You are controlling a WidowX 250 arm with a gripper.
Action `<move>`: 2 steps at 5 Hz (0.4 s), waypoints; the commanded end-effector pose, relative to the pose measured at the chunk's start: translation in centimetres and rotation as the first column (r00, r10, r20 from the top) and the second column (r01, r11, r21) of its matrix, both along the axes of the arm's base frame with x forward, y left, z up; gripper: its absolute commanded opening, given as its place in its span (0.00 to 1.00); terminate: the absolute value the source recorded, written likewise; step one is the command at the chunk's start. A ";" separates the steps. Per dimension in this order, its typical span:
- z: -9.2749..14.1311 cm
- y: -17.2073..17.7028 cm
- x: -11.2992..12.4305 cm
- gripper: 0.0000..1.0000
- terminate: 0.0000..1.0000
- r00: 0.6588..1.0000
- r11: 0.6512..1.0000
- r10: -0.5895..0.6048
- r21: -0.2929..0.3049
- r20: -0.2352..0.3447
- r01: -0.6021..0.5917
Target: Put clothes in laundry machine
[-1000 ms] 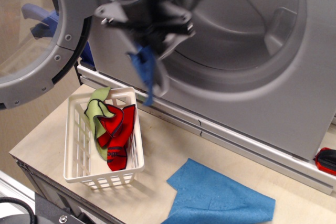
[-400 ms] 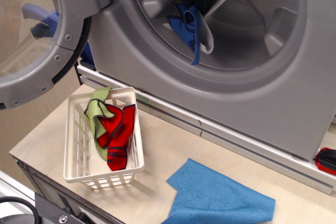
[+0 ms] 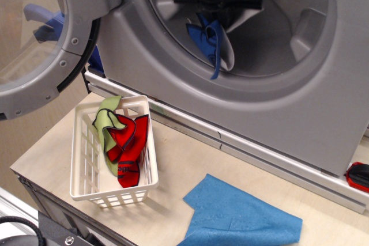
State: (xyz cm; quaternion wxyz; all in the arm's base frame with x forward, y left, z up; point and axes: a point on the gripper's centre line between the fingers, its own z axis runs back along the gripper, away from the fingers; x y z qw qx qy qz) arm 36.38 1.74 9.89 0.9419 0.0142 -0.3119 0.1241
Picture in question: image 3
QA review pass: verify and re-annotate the white felt cloth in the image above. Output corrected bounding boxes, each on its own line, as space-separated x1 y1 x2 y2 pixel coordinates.
186 0 262 71

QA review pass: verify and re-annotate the blue cloth with black trim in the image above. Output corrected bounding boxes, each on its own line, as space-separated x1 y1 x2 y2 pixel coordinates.
186 13 223 80

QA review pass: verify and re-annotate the white plastic laundry basket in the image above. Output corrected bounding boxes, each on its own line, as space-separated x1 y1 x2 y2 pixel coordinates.
70 96 159 208

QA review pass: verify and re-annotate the grey toy washing machine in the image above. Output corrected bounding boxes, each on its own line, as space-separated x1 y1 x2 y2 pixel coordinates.
98 0 368 175

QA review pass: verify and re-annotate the green cloth with black trim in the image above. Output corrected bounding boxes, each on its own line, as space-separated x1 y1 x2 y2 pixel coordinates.
93 96 127 177

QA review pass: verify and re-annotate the red cloth with black trim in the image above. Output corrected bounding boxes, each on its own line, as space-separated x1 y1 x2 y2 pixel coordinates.
106 114 149 188

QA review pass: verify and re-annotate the blue plastic clamp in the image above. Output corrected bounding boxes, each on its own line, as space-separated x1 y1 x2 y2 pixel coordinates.
23 3 104 74

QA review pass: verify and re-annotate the grey round washer door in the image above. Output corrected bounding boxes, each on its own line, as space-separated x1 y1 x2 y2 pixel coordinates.
1 0 122 120

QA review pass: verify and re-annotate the large blue cloth on table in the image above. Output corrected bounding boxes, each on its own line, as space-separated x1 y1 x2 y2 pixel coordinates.
180 175 303 245

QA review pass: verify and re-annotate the red and black tool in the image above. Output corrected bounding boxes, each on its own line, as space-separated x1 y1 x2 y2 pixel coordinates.
345 162 368 192

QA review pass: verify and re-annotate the white aluminium base rail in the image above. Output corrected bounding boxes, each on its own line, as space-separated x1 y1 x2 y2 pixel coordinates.
86 70 368 213

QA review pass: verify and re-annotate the metal table frame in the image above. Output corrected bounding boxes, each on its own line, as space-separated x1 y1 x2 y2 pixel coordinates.
14 172 134 245

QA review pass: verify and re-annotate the black metal bracket with bolt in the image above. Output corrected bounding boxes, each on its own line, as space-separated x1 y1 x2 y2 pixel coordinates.
38 211 92 246

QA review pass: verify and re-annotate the black cable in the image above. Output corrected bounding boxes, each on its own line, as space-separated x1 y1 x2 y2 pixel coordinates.
0 216 46 246

